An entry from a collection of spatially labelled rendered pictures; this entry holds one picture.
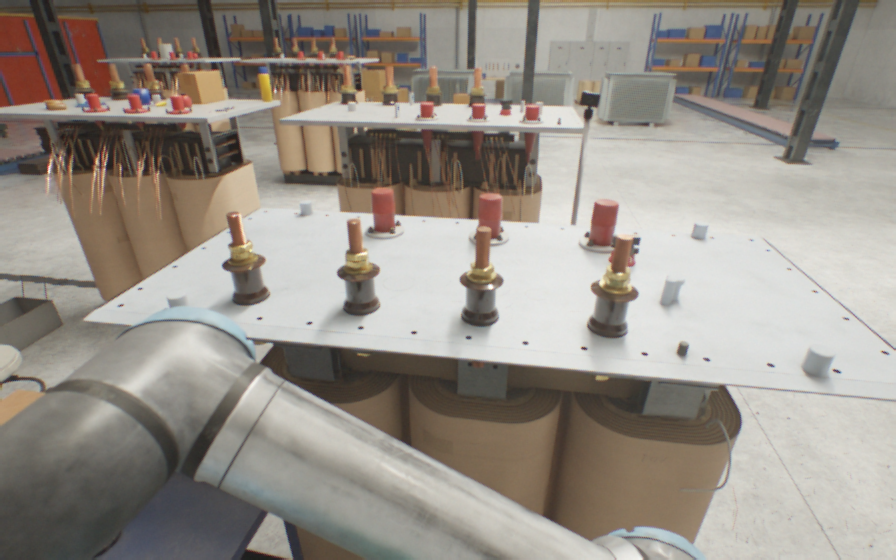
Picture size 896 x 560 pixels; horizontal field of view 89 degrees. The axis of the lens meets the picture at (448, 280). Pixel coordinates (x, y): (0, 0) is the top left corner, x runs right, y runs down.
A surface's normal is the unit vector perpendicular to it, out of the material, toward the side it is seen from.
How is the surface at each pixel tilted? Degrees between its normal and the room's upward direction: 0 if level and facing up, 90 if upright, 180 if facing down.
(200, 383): 38
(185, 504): 0
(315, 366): 90
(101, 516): 89
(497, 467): 90
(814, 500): 0
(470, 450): 90
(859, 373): 0
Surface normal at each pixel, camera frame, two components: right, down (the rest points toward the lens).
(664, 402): -0.15, 0.45
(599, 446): -0.71, 0.32
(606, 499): -0.48, 0.40
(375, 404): 0.55, 0.39
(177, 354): 0.54, -0.69
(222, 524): 0.00, -0.89
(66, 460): 0.48, -0.33
